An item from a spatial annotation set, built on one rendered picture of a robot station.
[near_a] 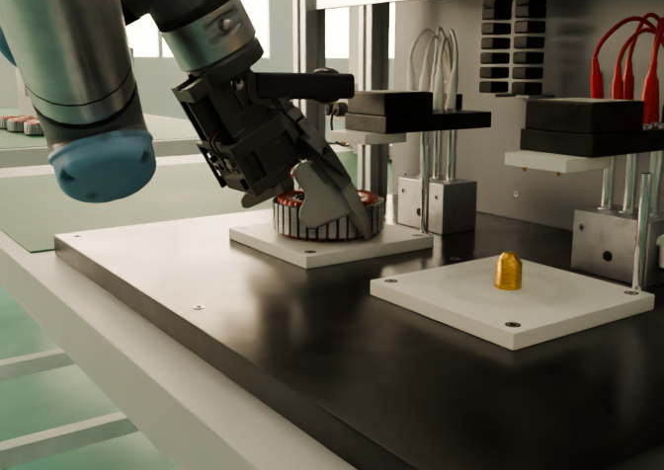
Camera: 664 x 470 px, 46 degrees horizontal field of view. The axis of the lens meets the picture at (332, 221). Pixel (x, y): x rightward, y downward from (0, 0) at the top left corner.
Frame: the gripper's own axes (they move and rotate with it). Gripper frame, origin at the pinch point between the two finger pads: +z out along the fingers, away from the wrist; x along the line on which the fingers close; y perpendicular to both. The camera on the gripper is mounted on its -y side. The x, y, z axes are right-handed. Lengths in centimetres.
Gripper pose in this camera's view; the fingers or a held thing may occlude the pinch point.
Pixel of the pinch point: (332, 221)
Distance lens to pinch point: 78.5
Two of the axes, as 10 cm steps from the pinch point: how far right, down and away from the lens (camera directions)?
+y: -7.1, 5.9, -3.8
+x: 5.7, 1.6, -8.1
